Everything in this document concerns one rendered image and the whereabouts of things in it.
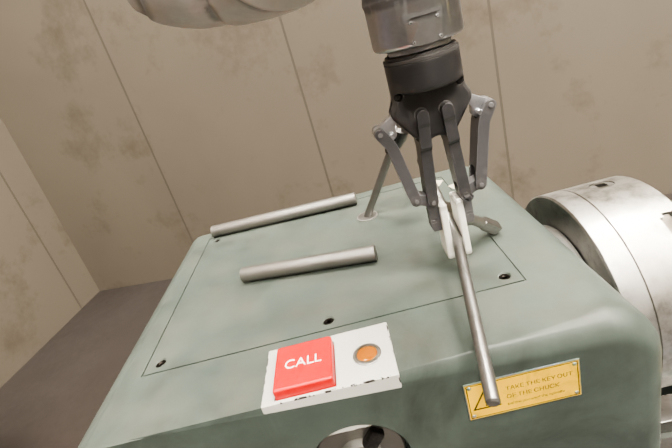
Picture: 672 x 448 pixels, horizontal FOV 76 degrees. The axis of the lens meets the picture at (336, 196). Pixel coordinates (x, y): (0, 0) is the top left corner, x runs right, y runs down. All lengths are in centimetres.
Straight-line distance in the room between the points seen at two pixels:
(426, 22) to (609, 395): 40
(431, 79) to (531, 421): 35
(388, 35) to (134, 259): 365
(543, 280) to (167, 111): 295
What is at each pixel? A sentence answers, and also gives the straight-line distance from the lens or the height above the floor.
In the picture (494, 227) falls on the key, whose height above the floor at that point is 127.
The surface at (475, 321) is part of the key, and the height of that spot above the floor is 128.
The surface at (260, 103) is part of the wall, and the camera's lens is 297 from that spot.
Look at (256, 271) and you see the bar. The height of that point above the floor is 127.
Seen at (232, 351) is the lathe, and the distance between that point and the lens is 54.
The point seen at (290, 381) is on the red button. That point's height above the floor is 127.
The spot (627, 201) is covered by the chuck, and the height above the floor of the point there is 123.
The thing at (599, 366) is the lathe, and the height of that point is 121.
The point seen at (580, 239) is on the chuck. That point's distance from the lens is 69.
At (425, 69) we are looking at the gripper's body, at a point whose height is 150.
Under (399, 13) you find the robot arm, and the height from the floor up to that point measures 155.
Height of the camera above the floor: 156
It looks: 22 degrees down
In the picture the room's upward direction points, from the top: 16 degrees counter-clockwise
